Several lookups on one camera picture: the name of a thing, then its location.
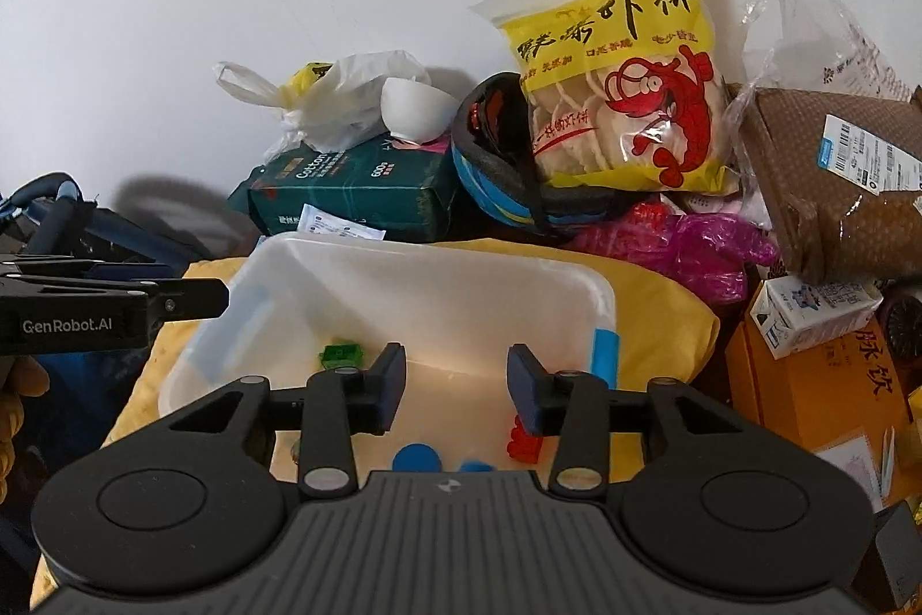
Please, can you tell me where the white milk carton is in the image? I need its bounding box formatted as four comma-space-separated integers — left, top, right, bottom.
749, 276, 883, 360

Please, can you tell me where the orange cardboard box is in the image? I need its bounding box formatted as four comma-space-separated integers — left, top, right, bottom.
724, 312, 922, 515

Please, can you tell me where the blue round disc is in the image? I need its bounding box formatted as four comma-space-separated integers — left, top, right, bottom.
392, 442, 442, 473

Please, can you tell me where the blue bag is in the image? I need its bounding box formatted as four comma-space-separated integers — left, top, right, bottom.
14, 348, 163, 479

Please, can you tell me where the dark round object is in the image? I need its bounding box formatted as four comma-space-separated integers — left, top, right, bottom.
882, 284, 922, 357

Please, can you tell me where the white plastic bin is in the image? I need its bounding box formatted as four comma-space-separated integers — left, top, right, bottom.
158, 232, 619, 486

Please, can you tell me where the black box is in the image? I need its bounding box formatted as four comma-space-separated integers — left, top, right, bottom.
853, 503, 922, 612

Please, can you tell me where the dark green tissue pack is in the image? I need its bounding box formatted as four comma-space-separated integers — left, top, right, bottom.
229, 135, 462, 245

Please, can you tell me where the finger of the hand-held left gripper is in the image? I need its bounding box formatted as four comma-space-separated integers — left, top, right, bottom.
144, 278, 230, 322

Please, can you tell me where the red gummy bear toy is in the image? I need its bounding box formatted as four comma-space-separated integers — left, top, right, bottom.
504, 417, 559, 465

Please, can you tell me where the person's left hand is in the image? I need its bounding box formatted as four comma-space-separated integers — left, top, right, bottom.
0, 357, 50, 501

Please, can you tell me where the clear plastic bag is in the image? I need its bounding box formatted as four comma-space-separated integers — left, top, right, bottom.
724, 0, 916, 104

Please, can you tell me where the yellow prawn cracker bag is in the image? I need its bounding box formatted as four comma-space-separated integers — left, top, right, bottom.
470, 0, 743, 194

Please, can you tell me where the white printed packet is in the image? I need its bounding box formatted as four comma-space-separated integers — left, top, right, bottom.
670, 190, 772, 227

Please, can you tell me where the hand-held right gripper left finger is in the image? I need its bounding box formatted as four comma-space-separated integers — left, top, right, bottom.
167, 342, 409, 501

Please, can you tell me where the blue stroller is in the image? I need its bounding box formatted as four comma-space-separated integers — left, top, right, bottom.
0, 172, 210, 285

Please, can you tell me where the white bowl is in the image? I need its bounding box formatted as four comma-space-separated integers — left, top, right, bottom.
380, 77, 458, 144

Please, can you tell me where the green toy block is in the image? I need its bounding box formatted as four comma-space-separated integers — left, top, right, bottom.
319, 341, 363, 369

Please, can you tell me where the pink plastic bag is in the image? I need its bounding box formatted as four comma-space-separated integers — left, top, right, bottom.
565, 201, 783, 306

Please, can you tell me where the brown parcel box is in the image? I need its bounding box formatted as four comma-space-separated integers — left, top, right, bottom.
727, 85, 922, 285

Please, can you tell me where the small white sachet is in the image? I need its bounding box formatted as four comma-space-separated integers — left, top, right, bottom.
298, 203, 386, 242

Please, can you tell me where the white printed card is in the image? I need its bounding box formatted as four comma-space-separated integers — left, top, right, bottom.
814, 435, 883, 511

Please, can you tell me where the black and blue helmet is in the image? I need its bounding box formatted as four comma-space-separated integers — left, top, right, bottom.
450, 72, 671, 245

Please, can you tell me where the yellow printed packet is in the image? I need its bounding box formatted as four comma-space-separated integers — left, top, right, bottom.
281, 60, 332, 108

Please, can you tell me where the white plastic bag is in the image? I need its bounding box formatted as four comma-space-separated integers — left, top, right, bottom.
212, 51, 433, 155

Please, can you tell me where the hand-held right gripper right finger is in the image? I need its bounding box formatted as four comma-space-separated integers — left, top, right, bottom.
506, 342, 739, 493

